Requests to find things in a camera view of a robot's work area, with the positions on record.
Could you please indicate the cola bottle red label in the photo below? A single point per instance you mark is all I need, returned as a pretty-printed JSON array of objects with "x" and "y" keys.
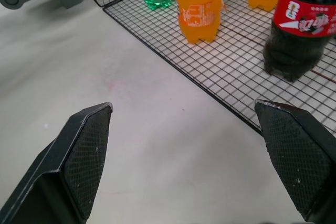
[{"x": 299, "y": 27}]

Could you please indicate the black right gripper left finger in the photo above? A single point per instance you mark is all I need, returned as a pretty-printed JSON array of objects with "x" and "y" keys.
[{"x": 65, "y": 166}]

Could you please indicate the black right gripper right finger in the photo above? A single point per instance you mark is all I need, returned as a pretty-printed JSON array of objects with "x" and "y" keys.
[{"x": 296, "y": 153}]

